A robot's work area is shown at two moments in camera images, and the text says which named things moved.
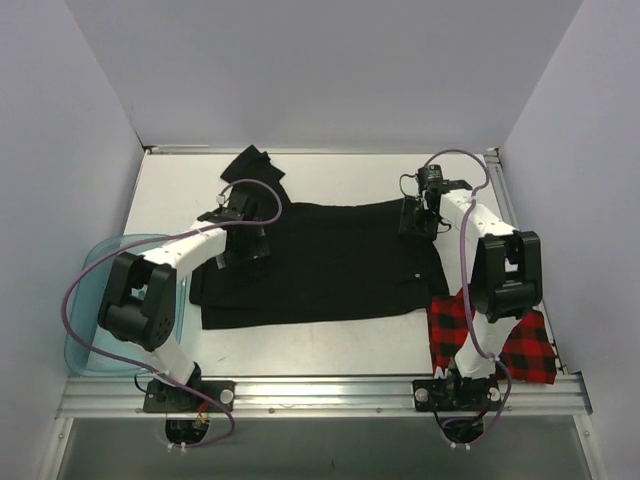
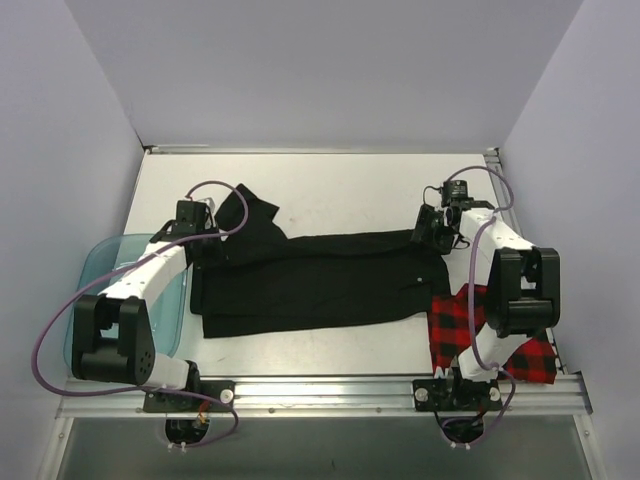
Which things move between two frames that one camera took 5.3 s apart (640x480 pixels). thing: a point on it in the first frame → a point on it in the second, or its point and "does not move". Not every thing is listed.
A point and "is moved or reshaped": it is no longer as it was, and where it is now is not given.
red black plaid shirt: (528, 353) does not move
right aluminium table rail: (508, 201) does not move
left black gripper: (247, 248) → (206, 245)
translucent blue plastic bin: (85, 305) does not move
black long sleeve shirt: (326, 261) is moved or reshaped
